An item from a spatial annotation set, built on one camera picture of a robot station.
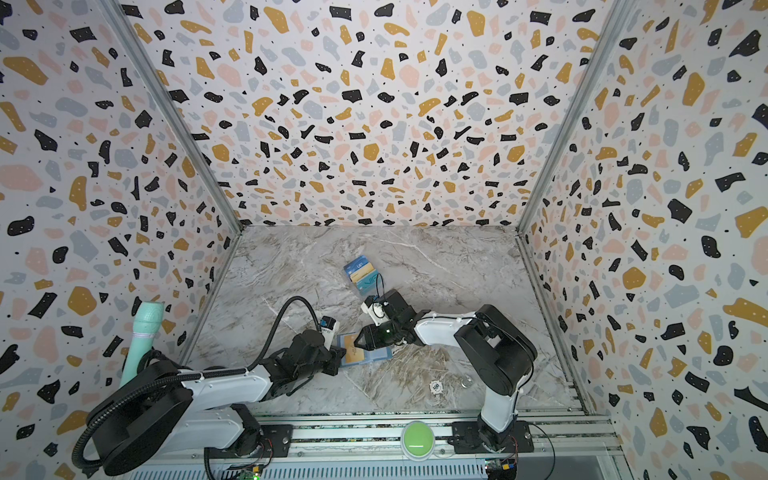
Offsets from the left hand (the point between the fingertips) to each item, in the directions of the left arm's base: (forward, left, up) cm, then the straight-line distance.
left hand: (352, 347), depth 86 cm
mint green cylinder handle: (-6, +36, +29) cm, 47 cm away
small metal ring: (-10, -32, -1) cm, 33 cm away
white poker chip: (-10, -24, -4) cm, 26 cm away
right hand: (+2, -2, +2) cm, 3 cm away
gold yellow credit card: (-1, 0, -3) cm, 3 cm away
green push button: (-23, -18, -1) cm, 29 cm away
